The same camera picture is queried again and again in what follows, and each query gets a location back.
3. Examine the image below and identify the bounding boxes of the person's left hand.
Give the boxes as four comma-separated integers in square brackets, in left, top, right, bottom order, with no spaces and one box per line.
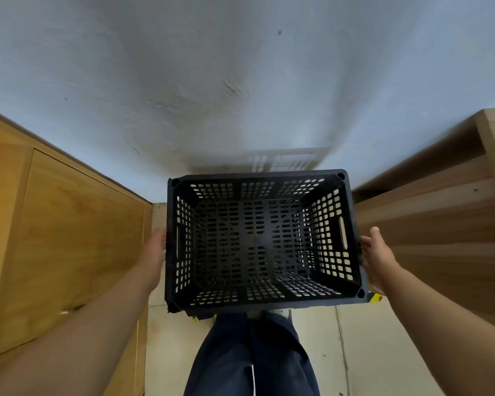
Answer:
[134,229,167,292]

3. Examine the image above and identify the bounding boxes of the person's right hand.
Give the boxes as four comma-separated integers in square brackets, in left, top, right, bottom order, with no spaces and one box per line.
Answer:
[360,227,402,296]

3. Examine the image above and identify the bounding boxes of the black perforated plastic crate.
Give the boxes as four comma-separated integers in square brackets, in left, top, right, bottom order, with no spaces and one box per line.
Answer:
[164,169,370,319]

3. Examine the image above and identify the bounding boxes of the person's left forearm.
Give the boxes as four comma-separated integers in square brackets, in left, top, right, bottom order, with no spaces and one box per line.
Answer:
[0,266,161,396]

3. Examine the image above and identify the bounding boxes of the person's right forearm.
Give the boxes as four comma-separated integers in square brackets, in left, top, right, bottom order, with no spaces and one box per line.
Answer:
[381,264,495,396]

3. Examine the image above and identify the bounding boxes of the brown wood-grain shelf unit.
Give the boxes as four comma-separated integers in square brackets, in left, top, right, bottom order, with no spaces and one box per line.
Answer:
[352,108,495,335]

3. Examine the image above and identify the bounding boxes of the light wooden cabinet with door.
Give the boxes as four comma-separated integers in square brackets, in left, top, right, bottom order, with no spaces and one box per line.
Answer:
[0,105,154,396]

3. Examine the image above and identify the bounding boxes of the dark blue trousers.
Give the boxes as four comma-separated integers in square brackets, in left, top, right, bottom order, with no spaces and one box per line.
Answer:
[183,311,321,396]

